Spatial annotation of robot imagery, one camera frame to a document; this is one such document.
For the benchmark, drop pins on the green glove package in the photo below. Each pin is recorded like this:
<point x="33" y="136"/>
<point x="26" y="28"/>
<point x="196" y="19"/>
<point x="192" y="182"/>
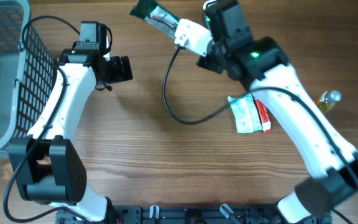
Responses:
<point x="156" y="15"/>

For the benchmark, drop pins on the light green wipes pack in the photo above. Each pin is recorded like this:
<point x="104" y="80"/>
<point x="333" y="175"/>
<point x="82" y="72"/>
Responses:
<point x="245" y="113"/>

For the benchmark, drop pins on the red stick sachet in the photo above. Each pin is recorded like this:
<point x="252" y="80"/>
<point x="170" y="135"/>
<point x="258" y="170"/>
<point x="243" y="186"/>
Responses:
<point x="263" y="115"/>

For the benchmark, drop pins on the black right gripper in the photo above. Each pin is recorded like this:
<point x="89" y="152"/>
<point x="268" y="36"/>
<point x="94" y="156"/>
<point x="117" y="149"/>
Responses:
<point x="207" y="61"/>

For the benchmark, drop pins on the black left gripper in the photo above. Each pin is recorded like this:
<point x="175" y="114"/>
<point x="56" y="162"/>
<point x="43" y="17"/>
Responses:
<point x="120" y="74"/>

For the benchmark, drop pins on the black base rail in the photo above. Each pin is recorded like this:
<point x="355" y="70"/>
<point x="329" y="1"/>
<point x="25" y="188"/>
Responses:
<point x="249" y="214"/>

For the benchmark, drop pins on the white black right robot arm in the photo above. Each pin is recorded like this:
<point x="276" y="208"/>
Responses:
<point x="264" y="70"/>

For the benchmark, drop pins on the yellow liquid bottle silver cap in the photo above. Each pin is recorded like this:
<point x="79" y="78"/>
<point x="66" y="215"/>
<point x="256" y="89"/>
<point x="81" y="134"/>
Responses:
<point x="328" y="100"/>

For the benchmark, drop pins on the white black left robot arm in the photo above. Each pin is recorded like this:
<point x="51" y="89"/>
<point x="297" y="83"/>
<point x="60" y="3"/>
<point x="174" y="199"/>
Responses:
<point x="47" y="168"/>

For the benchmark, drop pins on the grey plastic mesh basket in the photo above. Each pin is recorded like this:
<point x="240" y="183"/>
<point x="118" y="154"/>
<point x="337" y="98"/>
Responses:
<point x="26" y="77"/>

